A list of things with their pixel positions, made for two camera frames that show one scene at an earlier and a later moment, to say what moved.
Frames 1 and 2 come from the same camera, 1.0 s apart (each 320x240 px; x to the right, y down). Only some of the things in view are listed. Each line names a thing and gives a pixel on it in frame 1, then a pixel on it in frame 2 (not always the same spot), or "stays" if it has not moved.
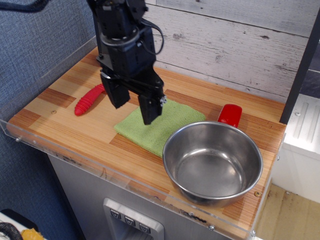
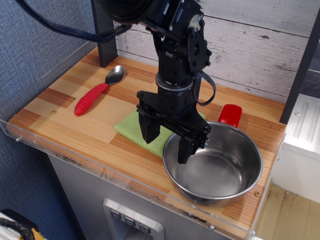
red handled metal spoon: (85, 101) stays
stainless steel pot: (213, 164) stays
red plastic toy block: (230, 114) stays
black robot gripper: (132, 67) → (176, 107)
